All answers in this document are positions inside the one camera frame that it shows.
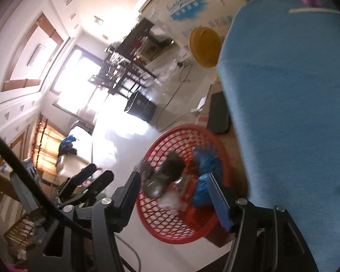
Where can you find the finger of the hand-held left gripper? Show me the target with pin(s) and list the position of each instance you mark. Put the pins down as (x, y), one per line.
(97, 187)
(79, 180)

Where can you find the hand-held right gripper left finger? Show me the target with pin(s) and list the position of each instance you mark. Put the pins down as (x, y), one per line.
(130, 192)

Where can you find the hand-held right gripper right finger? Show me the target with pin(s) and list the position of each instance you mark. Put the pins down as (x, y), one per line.
(219, 201)

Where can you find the red plastic bag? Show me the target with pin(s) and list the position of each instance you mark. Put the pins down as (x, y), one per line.
(188, 192)

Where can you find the grey plastic bag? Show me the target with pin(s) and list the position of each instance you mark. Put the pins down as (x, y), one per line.
(161, 175)

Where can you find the blue plastic bag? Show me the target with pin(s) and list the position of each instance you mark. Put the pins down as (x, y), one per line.
(202, 189)
(206, 161)

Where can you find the red plastic basket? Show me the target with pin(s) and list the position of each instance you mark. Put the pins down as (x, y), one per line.
(170, 226)

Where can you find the blue cloth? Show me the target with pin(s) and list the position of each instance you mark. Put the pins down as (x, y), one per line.
(68, 144)

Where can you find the white sofa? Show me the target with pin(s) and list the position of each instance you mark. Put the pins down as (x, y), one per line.
(79, 141)

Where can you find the white crumpled plastic bag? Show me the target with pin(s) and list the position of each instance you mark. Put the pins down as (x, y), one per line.
(170, 201)

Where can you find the black bin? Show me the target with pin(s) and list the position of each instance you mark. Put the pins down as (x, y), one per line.
(140, 107)

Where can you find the black mat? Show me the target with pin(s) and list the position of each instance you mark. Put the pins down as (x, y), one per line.
(219, 113)

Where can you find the bright window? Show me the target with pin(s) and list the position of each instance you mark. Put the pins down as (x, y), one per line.
(73, 76)

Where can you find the dark wooden chair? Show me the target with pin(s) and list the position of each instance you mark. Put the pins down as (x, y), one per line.
(116, 79)

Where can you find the blue tablecloth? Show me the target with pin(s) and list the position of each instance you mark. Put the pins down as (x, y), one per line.
(286, 104)

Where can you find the dark wooden dining table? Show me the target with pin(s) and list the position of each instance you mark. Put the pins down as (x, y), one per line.
(133, 45)

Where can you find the yellow round fan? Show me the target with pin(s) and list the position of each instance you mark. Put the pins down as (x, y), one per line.
(205, 46)

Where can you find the white chest freezer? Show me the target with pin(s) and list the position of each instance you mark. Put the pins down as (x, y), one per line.
(187, 5)

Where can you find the thin white stick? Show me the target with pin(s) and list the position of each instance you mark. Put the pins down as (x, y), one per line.
(311, 10)

